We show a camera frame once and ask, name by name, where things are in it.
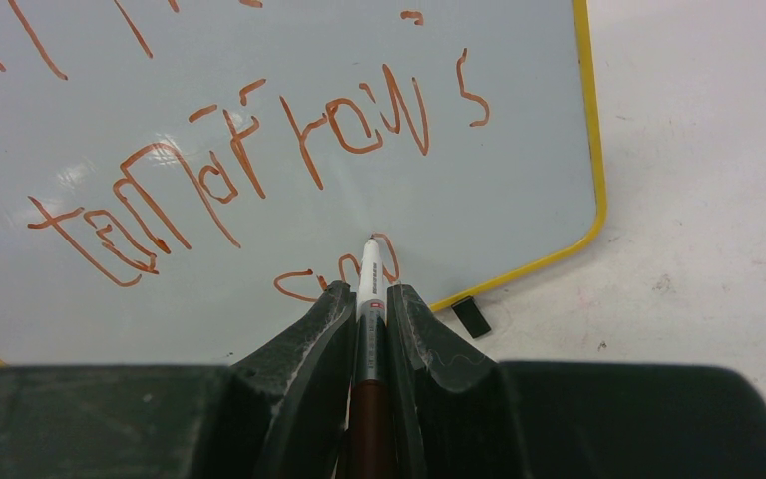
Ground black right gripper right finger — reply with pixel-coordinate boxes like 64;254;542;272
387;285;766;478

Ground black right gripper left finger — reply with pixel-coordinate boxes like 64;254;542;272
0;281;356;478

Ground white whiteboard marker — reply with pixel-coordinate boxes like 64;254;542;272
348;237;397;478

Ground yellow framed whiteboard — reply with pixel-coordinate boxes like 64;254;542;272
0;1;606;364

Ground black whiteboard foot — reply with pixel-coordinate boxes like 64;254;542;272
451;296;492;339

